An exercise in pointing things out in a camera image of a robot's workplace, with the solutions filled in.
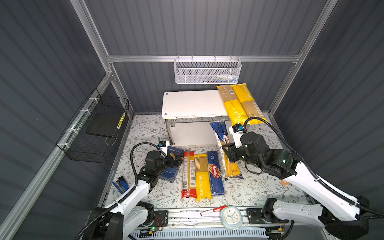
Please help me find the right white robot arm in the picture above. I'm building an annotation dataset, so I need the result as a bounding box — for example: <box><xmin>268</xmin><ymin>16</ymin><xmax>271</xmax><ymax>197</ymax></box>
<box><xmin>221</xmin><ymin>118</ymin><xmax>384</xmax><ymax>240</ymax></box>

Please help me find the blue spaghetti box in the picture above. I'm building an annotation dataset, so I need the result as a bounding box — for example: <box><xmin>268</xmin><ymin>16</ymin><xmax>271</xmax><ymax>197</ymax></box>
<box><xmin>207</xmin><ymin>151</ymin><xmax>225</xmax><ymax>197</ymax></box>

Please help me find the white wire mesh basket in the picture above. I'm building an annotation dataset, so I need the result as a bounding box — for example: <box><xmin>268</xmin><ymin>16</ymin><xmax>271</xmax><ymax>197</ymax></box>
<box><xmin>173</xmin><ymin>57</ymin><xmax>242</xmax><ymax>85</ymax></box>

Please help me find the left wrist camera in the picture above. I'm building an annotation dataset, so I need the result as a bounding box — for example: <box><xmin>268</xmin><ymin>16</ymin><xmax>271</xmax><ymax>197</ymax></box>
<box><xmin>158</xmin><ymin>141</ymin><xmax>169</xmax><ymax>148</ymax></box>

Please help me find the blue black small tool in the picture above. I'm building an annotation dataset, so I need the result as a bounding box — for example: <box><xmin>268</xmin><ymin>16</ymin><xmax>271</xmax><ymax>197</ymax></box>
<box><xmin>112</xmin><ymin>176</ymin><xmax>129</xmax><ymax>194</ymax></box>

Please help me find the white alarm clock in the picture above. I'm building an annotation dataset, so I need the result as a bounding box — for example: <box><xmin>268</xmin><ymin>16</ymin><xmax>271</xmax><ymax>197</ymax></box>
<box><xmin>220</xmin><ymin>206</ymin><xmax>244</xmax><ymax>230</ymax></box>

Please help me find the blue yellow spaghetti bag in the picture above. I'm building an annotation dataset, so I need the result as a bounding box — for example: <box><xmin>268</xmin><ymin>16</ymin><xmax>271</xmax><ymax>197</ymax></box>
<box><xmin>210</xmin><ymin>121</ymin><xmax>243</xmax><ymax>181</ymax></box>

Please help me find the black wire basket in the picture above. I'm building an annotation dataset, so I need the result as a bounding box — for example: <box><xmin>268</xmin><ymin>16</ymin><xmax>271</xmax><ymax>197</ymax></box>
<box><xmin>56</xmin><ymin>90</ymin><xmax>130</xmax><ymax>164</ymax></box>

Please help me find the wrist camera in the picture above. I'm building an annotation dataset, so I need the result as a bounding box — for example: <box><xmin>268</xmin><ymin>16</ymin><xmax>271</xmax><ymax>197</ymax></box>
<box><xmin>229</xmin><ymin>124</ymin><xmax>244</xmax><ymax>149</ymax></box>
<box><xmin>158</xmin><ymin>141</ymin><xmax>169</xmax><ymax>148</ymax></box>

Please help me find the red spaghetti bag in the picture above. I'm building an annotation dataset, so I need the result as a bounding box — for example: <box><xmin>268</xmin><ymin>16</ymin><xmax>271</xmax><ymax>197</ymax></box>
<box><xmin>182</xmin><ymin>151</ymin><xmax>197</xmax><ymax>199</ymax></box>

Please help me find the blue rigatoni pasta box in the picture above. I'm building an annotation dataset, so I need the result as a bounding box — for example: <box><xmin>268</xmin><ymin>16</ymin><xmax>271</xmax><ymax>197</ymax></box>
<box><xmin>160</xmin><ymin>146</ymin><xmax>184</xmax><ymax>183</ymax></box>

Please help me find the red white marker pen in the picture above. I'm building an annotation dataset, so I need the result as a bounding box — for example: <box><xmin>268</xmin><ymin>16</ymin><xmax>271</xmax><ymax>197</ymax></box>
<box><xmin>200</xmin><ymin>205</ymin><xmax>227</xmax><ymax>216</ymax></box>

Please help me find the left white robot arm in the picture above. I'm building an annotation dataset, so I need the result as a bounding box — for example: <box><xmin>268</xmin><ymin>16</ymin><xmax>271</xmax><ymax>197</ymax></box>
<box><xmin>75</xmin><ymin>141</ymin><xmax>183</xmax><ymax>240</ymax></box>

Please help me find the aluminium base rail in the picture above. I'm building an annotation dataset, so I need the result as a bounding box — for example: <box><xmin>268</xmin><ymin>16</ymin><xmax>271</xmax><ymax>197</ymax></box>
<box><xmin>128</xmin><ymin>207</ymin><xmax>292</xmax><ymax>240</ymax></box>

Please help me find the white two-tier shelf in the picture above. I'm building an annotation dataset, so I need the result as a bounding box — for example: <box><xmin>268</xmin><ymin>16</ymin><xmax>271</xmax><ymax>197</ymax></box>
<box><xmin>162</xmin><ymin>90</ymin><xmax>231</xmax><ymax>147</ymax></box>

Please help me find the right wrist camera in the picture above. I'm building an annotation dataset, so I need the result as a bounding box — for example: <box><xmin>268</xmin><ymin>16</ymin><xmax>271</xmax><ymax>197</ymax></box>
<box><xmin>229</xmin><ymin>124</ymin><xmax>244</xmax><ymax>149</ymax></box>

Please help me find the yellow Pastatime spaghetti bag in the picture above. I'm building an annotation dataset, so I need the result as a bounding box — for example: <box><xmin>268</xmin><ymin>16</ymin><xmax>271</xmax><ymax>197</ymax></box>
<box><xmin>194</xmin><ymin>154</ymin><xmax>213</xmax><ymax>202</ymax></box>

